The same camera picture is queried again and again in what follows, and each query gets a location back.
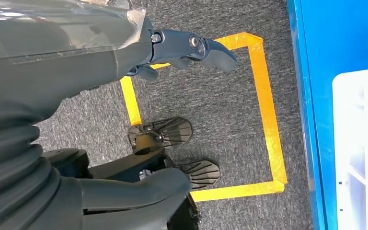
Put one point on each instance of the black finned robot foot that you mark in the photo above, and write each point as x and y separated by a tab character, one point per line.
203	174
171	130

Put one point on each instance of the ribbed grey left arm sleeve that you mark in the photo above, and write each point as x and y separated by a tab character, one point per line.
9	177

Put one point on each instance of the black robot leg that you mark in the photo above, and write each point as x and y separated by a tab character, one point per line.
123	165

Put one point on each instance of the blue metal shelf rack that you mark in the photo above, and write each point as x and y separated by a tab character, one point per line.
317	95

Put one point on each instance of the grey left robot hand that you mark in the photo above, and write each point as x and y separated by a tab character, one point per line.
44	63

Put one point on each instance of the white plastic crate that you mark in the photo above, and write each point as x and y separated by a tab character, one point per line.
352	127

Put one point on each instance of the yellow floor tape square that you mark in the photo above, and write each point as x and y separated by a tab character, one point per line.
266	111

